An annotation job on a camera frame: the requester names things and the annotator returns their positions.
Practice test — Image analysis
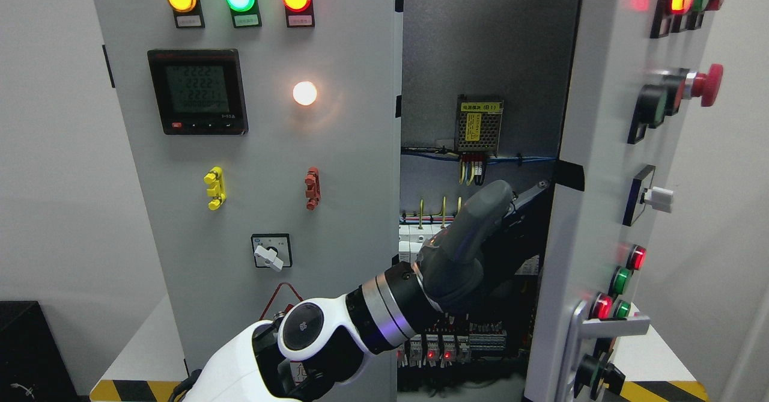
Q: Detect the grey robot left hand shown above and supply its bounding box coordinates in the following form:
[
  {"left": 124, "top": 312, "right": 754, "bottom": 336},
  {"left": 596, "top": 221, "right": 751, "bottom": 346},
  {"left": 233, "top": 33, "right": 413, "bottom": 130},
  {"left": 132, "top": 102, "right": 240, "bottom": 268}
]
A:
[{"left": 418, "top": 180, "right": 553, "bottom": 314}]

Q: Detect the grey cabinet door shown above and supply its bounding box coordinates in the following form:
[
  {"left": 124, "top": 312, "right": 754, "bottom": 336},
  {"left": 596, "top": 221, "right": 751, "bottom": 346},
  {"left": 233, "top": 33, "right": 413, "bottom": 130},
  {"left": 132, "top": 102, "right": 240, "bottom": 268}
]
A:
[
  {"left": 94, "top": 0, "right": 402, "bottom": 401},
  {"left": 523, "top": 0, "right": 725, "bottom": 401}
]

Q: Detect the white socket and breaker row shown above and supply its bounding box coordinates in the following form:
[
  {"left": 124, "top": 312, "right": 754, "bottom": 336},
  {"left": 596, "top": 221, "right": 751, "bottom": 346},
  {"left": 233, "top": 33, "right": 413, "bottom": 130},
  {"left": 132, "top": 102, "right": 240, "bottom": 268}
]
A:
[{"left": 398, "top": 222, "right": 451, "bottom": 263}]

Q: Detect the perforated metal power supply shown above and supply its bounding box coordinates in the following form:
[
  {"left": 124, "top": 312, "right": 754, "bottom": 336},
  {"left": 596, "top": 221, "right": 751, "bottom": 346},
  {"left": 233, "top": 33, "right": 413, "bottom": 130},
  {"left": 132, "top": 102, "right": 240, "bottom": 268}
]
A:
[{"left": 454, "top": 94, "right": 503, "bottom": 155}]

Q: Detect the lower relay terminal row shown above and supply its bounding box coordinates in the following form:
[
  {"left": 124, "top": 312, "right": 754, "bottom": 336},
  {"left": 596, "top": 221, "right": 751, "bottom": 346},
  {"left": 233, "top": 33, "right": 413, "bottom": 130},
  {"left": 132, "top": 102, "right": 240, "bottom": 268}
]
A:
[{"left": 396, "top": 314, "right": 508, "bottom": 368}]

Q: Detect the red electric hazard sticker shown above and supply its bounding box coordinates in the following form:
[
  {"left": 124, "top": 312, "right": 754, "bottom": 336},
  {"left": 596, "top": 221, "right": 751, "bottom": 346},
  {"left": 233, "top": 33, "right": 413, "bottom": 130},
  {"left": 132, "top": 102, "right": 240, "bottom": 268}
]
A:
[{"left": 259, "top": 282, "right": 304, "bottom": 320}]

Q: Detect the white glowing lamp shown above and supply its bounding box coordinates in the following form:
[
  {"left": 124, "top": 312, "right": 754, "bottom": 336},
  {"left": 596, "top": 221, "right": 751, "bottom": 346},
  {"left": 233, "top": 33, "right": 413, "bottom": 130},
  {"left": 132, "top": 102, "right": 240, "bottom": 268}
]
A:
[{"left": 292, "top": 80, "right": 318, "bottom": 106}]

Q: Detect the red emergency stop button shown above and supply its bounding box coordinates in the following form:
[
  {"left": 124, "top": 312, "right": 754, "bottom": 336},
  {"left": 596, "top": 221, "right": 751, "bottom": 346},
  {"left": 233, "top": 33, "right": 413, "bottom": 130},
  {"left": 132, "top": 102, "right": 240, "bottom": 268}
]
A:
[{"left": 683, "top": 63, "right": 723, "bottom": 107}]

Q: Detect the black digital power meter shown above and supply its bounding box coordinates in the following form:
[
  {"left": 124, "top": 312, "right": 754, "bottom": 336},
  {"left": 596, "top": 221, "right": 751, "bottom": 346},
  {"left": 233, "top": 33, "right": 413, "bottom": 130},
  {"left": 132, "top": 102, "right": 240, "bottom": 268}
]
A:
[{"left": 147, "top": 49, "right": 248, "bottom": 135}]

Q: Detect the black box on floor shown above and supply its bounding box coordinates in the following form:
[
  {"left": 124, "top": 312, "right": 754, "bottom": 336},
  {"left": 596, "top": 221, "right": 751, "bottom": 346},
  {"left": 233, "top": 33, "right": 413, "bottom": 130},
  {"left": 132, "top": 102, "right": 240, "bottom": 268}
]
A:
[{"left": 1, "top": 301, "right": 80, "bottom": 401}]

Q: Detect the silver door handle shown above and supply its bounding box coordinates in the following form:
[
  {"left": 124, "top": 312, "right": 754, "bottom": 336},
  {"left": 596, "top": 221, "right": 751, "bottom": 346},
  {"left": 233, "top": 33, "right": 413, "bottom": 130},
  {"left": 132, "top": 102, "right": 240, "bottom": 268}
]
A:
[{"left": 555, "top": 293, "right": 650, "bottom": 401}]

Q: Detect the white rotary switch right door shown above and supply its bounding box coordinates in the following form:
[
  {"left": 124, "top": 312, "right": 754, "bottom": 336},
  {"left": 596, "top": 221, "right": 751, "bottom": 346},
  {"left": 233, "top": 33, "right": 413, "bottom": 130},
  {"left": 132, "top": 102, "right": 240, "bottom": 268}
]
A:
[{"left": 622, "top": 165, "right": 675, "bottom": 227}]

